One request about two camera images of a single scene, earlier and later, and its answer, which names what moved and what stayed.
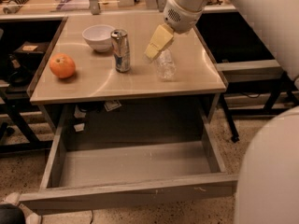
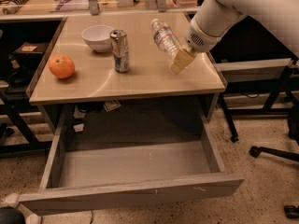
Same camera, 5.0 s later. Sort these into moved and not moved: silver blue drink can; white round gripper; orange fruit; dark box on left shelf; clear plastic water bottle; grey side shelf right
Moved: white round gripper; clear plastic water bottle
Not moved: grey side shelf right; dark box on left shelf; orange fruit; silver blue drink can
